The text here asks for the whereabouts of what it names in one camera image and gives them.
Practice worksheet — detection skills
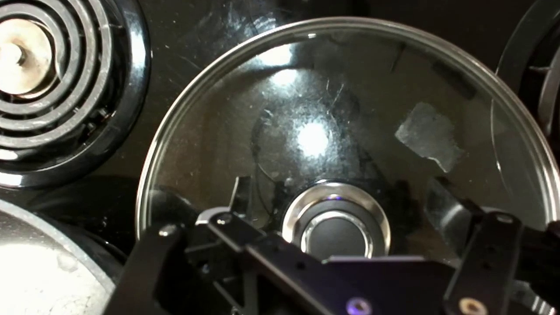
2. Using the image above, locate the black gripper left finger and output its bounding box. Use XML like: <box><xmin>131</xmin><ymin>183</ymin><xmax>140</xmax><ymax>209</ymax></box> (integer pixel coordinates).
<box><xmin>103</xmin><ymin>178</ymin><xmax>327</xmax><ymax>315</ymax></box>

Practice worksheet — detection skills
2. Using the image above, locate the black frying pan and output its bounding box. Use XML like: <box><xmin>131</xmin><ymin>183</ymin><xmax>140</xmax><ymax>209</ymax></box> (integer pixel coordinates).
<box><xmin>0</xmin><ymin>202</ymin><xmax>123</xmax><ymax>315</ymax></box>

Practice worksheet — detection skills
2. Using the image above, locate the front left coil burner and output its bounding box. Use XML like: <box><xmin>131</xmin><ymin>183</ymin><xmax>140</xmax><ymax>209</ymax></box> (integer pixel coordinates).
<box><xmin>0</xmin><ymin>0</ymin><xmax>151</xmax><ymax>188</ymax></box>

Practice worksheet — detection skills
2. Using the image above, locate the clear glass pan lid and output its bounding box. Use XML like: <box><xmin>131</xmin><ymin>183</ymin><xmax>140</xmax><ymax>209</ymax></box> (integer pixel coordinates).
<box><xmin>135</xmin><ymin>18</ymin><xmax>558</xmax><ymax>263</ymax></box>

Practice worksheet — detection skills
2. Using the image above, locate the black electric stove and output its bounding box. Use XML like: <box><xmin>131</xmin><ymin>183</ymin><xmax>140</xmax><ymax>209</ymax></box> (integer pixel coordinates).
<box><xmin>0</xmin><ymin>0</ymin><xmax>560</xmax><ymax>248</ymax></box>

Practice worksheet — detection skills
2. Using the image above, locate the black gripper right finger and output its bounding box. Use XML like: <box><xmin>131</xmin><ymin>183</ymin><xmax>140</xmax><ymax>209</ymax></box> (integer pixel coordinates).
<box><xmin>425</xmin><ymin>178</ymin><xmax>560</xmax><ymax>315</ymax></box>

